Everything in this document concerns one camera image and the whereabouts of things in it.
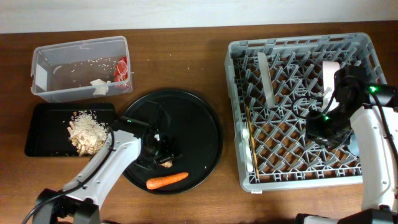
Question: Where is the brown food scrap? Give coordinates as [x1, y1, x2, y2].
[160, 160, 173, 168]

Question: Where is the light blue plastic cup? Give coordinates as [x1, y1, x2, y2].
[347, 134, 359, 157]

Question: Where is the orange carrot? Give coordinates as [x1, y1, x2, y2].
[146, 172, 189, 190]

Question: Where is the grey plate with food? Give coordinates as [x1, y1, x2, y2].
[257, 52, 275, 108]

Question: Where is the red snack wrapper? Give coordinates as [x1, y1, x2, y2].
[113, 57, 129, 82]

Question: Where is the wooden chopstick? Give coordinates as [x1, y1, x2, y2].
[245, 106, 259, 180]

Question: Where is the white plastic fork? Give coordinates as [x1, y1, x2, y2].
[242, 122, 254, 172]

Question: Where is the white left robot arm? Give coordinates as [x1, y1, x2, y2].
[24, 115, 172, 223]

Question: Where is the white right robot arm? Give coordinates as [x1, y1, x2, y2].
[304, 80, 397, 223]

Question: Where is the grey dishwasher rack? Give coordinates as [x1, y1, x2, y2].
[224, 33, 386, 194]

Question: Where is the clear plastic waste bin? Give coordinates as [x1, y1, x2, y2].
[30, 36, 133, 103]

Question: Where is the round black tray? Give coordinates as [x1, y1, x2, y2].
[122, 89, 223, 195]

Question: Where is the rice and peanut shell pile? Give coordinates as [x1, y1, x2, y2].
[67, 110, 108, 156]

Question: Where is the crumpled white tissue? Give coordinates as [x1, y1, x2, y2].
[90, 79, 111, 96]

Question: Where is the rectangular black tray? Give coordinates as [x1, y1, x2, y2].
[24, 103, 116, 157]

